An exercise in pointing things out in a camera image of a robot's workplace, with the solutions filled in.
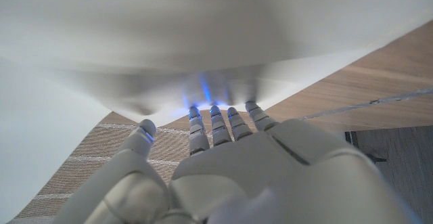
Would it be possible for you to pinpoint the beige striped curtain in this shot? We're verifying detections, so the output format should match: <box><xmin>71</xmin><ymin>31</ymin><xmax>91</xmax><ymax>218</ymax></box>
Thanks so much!
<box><xmin>13</xmin><ymin>120</ymin><xmax>212</xmax><ymax>220</ymax></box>

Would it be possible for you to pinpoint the cream paper file folder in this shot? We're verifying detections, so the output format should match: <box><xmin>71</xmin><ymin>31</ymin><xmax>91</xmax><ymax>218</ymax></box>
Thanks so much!
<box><xmin>0</xmin><ymin>0</ymin><xmax>433</xmax><ymax>223</ymax></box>

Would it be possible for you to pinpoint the grey tape outline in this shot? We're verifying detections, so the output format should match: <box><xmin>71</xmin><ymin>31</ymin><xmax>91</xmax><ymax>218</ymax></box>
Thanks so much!
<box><xmin>299</xmin><ymin>87</ymin><xmax>433</xmax><ymax>120</ymax></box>

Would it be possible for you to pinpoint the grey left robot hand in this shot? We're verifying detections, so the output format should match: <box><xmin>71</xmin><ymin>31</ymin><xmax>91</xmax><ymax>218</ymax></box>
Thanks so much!
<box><xmin>50</xmin><ymin>100</ymin><xmax>424</xmax><ymax>224</ymax></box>

